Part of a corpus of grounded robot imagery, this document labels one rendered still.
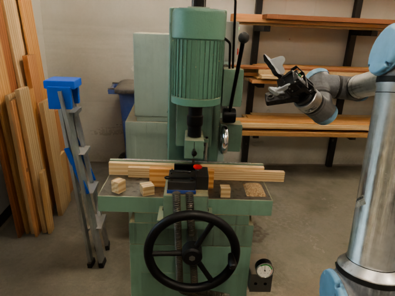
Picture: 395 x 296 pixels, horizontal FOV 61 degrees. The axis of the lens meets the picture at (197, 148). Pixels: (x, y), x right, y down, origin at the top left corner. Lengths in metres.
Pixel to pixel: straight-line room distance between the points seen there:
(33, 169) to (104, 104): 1.39
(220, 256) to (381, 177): 0.67
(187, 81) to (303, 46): 2.75
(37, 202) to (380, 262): 2.22
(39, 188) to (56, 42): 1.64
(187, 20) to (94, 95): 2.67
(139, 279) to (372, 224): 0.85
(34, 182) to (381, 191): 2.19
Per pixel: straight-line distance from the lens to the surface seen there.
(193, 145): 1.20
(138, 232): 1.24
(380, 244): 0.89
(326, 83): 1.38
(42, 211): 2.67
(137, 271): 1.34
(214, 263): 1.31
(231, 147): 1.43
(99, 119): 3.74
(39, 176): 2.53
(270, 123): 3.34
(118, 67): 3.60
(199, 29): 1.10
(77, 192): 2.09
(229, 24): 1.47
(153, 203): 1.17
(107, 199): 1.19
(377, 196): 0.86
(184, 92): 1.13
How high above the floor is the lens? 1.44
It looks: 19 degrees down
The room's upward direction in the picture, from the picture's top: 2 degrees clockwise
